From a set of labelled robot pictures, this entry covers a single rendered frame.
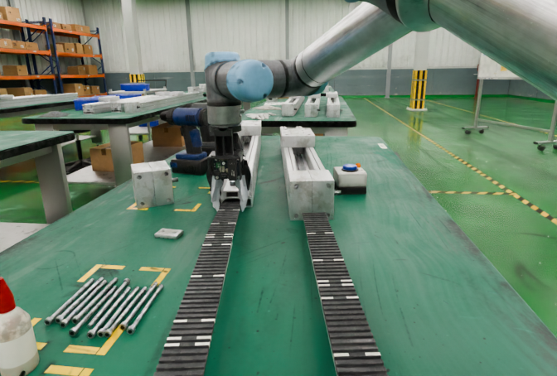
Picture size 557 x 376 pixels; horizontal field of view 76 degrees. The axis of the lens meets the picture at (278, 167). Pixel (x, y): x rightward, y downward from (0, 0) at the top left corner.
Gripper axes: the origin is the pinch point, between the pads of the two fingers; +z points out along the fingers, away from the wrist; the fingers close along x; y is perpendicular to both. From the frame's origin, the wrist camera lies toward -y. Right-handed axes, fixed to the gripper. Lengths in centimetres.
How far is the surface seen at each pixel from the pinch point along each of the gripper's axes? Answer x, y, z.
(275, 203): 11.0, -5.8, 1.8
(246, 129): 0, -60, -9
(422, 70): 426, -933, -27
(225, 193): -1.6, -3.3, -2.0
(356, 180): 33.3, -11.4, -2.2
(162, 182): -17.9, -5.9, -4.3
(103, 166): -150, -247, 54
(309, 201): 18.6, 5.7, -2.8
